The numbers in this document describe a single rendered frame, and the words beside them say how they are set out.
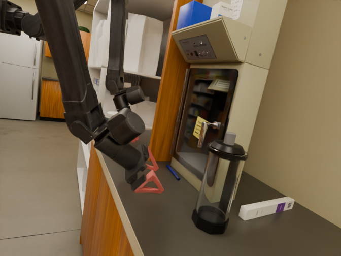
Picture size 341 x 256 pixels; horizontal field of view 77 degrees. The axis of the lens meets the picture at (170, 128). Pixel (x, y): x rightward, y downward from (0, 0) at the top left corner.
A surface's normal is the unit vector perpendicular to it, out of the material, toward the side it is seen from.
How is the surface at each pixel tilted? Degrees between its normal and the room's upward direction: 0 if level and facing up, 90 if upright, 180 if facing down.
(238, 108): 90
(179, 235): 0
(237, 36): 90
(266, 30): 90
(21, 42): 90
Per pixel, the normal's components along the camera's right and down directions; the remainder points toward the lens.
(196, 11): 0.43, 0.25
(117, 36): -0.05, 0.18
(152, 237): 0.18, -0.97
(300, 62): -0.88, -0.08
